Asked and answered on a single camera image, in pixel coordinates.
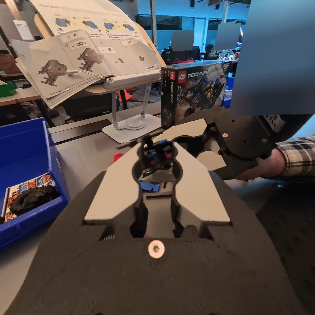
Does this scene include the colourful sticker sheet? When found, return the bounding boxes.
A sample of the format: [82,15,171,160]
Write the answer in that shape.
[1,172,56,223]

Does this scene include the grey desk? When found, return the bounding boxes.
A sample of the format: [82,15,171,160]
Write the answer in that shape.
[0,108,271,315]

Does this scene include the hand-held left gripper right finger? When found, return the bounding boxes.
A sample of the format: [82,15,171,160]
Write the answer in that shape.
[170,142,232,238]

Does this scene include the green storage bin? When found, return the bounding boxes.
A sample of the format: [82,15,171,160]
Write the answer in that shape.
[0,80,18,98]

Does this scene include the brown backpack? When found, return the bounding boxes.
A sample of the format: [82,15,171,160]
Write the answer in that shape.
[0,53,22,75]

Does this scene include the person's right hand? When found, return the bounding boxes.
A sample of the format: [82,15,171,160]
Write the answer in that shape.
[234,147,287,182]

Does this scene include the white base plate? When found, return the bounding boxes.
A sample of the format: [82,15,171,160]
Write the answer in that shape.
[102,114,162,143]

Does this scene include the blue holed panel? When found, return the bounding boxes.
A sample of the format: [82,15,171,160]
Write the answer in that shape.
[140,181,161,193]

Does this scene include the person's right forearm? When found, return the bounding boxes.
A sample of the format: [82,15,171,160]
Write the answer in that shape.
[276,134,315,180]

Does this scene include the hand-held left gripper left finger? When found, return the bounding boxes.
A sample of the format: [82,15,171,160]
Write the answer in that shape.
[84,142,149,238]

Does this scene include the white paper sign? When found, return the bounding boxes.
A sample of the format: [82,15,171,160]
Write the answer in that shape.
[13,20,34,41]

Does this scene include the instruction booklet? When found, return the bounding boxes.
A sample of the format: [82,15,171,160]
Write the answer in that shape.
[12,0,161,109]

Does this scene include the blue labelled storage bin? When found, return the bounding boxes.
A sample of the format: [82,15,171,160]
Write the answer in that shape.
[0,118,70,248]

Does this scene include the black angled beam assembly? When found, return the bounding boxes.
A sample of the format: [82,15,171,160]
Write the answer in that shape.
[116,134,173,176]

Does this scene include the printed toy truck box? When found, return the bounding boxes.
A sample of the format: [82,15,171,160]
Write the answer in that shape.
[160,60,233,129]

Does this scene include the black rubber tire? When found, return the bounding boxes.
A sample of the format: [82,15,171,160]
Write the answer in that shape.
[10,185,62,213]

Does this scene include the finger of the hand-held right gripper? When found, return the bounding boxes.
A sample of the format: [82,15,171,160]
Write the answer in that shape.
[152,118,208,148]
[196,150,227,172]

